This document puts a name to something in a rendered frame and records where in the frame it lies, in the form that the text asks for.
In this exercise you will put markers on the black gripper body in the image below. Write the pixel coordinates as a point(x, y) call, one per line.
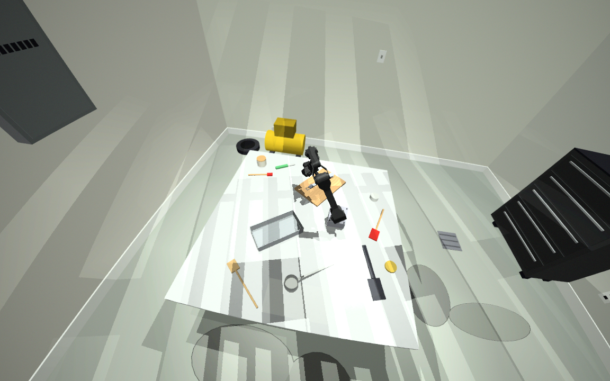
point(308, 163)

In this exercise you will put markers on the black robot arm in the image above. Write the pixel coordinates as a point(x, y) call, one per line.
point(324, 183)

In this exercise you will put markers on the grey roasting tin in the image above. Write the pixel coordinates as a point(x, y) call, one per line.
point(275, 230)

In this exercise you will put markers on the yellow flat disc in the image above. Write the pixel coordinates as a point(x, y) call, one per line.
point(390, 266)

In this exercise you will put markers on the grey spatula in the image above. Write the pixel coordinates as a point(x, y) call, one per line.
point(375, 285)

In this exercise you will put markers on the light wooden board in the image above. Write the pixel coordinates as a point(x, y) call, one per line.
point(316, 195)

